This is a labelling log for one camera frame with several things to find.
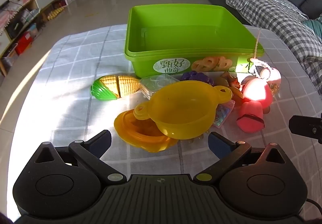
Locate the orange toy plate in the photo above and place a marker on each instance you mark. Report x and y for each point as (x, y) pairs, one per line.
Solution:
(130, 133)

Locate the green plastic bin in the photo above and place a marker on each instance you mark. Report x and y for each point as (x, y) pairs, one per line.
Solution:
(176, 58)

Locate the clear plastic case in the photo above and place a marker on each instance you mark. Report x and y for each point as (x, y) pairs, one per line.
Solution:
(150, 85)

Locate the pink cupcake toy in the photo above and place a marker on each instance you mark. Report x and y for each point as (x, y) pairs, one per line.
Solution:
(268, 71)

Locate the yellow toy pot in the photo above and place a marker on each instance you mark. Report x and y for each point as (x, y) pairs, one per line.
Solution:
(186, 113)

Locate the pink toy peach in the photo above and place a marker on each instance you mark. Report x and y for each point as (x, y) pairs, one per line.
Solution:
(256, 92)

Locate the toy corn cob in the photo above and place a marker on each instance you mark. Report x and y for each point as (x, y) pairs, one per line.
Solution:
(125, 85)

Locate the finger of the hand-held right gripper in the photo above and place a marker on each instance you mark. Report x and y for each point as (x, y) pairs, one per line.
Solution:
(305, 127)

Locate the purple toy grapes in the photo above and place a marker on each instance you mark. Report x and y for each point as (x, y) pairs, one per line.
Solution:
(193, 76)

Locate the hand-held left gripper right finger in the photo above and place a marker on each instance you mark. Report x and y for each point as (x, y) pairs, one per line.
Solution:
(219, 146)

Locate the teal patterned cushion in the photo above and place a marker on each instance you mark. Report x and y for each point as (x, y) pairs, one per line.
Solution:
(314, 29)

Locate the colourful printed card packet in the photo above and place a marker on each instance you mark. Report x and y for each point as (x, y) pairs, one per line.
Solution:
(222, 113)

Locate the pink patterned cloth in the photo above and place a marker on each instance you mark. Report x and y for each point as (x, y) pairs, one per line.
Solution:
(20, 6)

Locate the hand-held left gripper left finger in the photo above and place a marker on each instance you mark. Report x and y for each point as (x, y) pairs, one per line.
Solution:
(100, 144)

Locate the grey checked blanket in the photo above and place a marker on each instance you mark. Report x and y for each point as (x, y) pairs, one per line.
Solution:
(264, 12)

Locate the row of yellow toys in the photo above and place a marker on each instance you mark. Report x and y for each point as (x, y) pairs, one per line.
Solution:
(55, 13)

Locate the red box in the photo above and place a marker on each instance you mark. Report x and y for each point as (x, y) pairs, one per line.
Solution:
(24, 44)

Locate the orange toy shrimp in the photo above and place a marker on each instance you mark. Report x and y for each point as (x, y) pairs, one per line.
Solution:
(234, 85)

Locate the white checked tablecloth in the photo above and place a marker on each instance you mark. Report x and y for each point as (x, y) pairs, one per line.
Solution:
(75, 63)

